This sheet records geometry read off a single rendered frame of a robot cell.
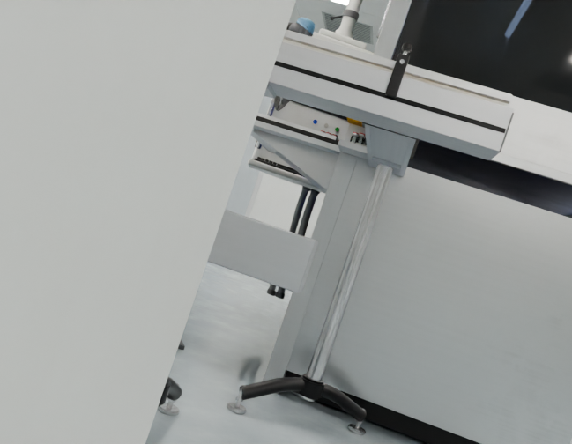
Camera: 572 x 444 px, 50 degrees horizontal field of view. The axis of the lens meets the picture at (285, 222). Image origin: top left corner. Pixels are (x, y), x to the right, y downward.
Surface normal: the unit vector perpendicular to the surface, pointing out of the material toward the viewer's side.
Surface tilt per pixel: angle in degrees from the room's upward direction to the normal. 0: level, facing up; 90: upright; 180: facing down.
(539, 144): 90
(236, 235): 90
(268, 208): 90
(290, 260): 90
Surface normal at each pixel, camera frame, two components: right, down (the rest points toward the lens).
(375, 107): -0.15, -0.05
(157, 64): 0.94, 0.32
